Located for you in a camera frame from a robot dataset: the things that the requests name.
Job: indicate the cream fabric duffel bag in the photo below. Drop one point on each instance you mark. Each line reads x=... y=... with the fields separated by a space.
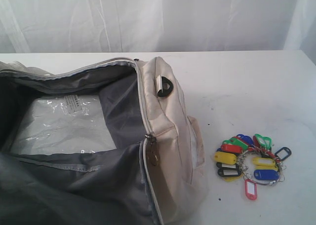
x=154 y=176

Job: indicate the bunch of colourful key tags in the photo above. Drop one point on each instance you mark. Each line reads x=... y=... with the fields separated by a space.
x=251 y=158

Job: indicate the clear plastic packaged item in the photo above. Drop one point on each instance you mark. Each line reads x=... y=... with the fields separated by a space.
x=64 y=124

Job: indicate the white backdrop curtain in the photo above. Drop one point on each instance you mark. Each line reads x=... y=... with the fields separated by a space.
x=29 y=26

